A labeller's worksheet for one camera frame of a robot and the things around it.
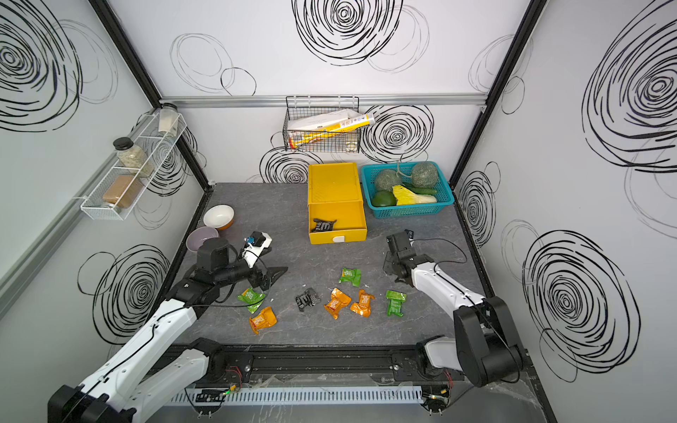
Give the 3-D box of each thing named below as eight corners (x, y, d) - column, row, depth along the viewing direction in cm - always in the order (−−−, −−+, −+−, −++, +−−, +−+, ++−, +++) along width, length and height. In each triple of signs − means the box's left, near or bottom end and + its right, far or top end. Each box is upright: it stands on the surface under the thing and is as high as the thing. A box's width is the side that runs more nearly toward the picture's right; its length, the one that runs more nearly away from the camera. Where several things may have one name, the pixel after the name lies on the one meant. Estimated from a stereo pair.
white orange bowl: (203, 236, 105) (197, 228, 101) (213, 213, 113) (208, 204, 108) (231, 236, 105) (227, 228, 101) (239, 213, 113) (235, 204, 109)
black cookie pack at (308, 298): (302, 313, 86) (301, 311, 84) (294, 300, 88) (294, 298, 87) (320, 301, 88) (320, 298, 87) (312, 289, 91) (312, 286, 89)
